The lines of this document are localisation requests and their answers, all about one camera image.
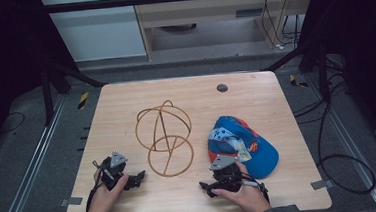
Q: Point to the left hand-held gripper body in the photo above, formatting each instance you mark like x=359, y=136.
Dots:
x=111, y=171

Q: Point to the grey tape strip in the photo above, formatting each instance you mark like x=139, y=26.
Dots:
x=71, y=201
x=322, y=184

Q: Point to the wooden hoop hat stand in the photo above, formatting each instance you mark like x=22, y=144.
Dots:
x=164, y=137

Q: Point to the person's left hand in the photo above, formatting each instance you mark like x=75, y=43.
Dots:
x=106, y=199

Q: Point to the aluminium floor rail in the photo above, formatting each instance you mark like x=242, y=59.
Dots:
x=356, y=151
x=30, y=167

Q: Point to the light wooden desk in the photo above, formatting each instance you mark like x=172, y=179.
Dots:
x=202, y=11

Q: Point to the black metal stand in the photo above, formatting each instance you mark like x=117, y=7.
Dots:
x=316, y=60
x=50, y=82

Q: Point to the white cabinet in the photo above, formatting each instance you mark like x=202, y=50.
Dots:
x=97, y=32

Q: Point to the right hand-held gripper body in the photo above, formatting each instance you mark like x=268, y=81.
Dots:
x=227, y=176

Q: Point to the blue and red cap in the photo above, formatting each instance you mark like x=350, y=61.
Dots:
x=249, y=148

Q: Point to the yellow and black tape strip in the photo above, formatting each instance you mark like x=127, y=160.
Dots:
x=297, y=82
x=83, y=100

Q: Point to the person's right hand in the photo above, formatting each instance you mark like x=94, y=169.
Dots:
x=247, y=198

